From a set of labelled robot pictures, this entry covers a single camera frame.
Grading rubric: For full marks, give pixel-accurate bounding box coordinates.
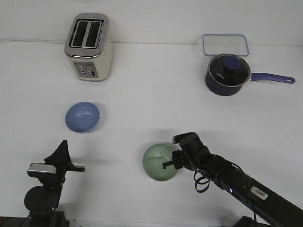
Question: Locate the clear rectangular container lid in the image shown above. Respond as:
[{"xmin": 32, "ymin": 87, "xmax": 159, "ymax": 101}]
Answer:
[{"xmin": 202, "ymin": 34, "xmax": 250, "ymax": 56}]

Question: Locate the silver two-slot toaster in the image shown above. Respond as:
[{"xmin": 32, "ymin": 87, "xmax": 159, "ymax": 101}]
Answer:
[{"xmin": 64, "ymin": 13, "xmax": 114, "ymax": 81}]

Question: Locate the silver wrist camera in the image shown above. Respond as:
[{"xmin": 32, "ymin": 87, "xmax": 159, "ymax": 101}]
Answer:
[
  {"xmin": 171, "ymin": 132, "xmax": 196, "ymax": 144},
  {"xmin": 27, "ymin": 163, "xmax": 57, "ymax": 178}
]

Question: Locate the glass pot lid blue knob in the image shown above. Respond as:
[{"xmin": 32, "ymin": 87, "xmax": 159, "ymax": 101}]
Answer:
[{"xmin": 208, "ymin": 54, "xmax": 250, "ymax": 87}]

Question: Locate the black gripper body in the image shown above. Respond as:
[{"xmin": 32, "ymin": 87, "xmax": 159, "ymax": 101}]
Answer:
[
  {"xmin": 44, "ymin": 162, "xmax": 85, "ymax": 187},
  {"xmin": 162, "ymin": 134, "xmax": 211, "ymax": 171}
]

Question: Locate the dark blue saucepan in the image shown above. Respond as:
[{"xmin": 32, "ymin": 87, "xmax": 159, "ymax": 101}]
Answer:
[{"xmin": 205, "ymin": 53, "xmax": 295, "ymax": 96}]

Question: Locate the green bowl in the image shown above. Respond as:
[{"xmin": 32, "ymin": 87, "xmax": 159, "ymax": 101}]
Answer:
[{"xmin": 143, "ymin": 143, "xmax": 178, "ymax": 181}]

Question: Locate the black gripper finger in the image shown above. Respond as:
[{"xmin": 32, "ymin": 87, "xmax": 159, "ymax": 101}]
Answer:
[
  {"xmin": 44, "ymin": 140, "xmax": 67, "ymax": 163},
  {"xmin": 65, "ymin": 140, "xmax": 73, "ymax": 166}
]

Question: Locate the blue bowl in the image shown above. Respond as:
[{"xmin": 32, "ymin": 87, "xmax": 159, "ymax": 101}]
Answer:
[{"xmin": 65, "ymin": 102, "xmax": 100, "ymax": 133}]

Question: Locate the white toaster power cable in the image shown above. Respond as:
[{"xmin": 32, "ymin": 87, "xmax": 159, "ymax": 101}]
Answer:
[{"xmin": 0, "ymin": 37, "xmax": 67, "ymax": 45}]

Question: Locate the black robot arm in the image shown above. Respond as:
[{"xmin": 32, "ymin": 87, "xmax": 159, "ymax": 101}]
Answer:
[
  {"xmin": 24, "ymin": 140, "xmax": 85, "ymax": 227},
  {"xmin": 162, "ymin": 132, "xmax": 303, "ymax": 227}
]

